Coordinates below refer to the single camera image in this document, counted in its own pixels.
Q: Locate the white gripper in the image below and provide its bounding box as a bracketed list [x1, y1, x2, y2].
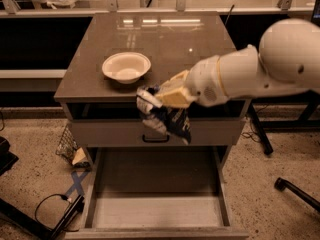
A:
[155, 56, 229, 108]

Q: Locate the blue chip bag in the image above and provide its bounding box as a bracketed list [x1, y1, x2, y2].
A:
[136, 86, 192, 145]

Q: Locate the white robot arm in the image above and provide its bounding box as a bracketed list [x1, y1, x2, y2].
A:
[156, 19, 320, 108]

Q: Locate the closed top drawer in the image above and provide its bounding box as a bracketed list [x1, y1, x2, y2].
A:
[69, 120, 244, 147]

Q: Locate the grey drawer cabinet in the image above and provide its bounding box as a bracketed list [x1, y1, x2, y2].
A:
[53, 11, 260, 170]

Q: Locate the open middle drawer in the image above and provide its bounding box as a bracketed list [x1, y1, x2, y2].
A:
[65, 147, 248, 240]

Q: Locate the white bowl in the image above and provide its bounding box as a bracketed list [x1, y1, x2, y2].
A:
[102, 52, 151, 84]

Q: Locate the black table leg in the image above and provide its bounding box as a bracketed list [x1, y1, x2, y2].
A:
[248, 104, 273, 156]

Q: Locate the metal railing shelf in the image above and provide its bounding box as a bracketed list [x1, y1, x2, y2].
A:
[0, 0, 320, 18]

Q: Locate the black chair leg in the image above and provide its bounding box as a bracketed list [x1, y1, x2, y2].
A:
[274, 177, 320, 213]

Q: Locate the blue tape cross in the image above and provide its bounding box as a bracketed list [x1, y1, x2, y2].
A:
[65, 170, 89, 197]

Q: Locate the black box at left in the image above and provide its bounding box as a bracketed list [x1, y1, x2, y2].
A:
[0, 137, 19, 175]

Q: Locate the black stand leg left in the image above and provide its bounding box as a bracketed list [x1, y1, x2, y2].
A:
[0, 194, 84, 240]

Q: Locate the black drawer handle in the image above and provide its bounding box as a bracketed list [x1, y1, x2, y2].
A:
[142, 134, 170, 143]

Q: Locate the wire mesh basket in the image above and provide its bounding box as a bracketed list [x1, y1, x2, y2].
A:
[56, 126, 90, 168]

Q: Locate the black floor cable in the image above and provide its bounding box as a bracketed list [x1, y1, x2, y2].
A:
[34, 193, 80, 233]

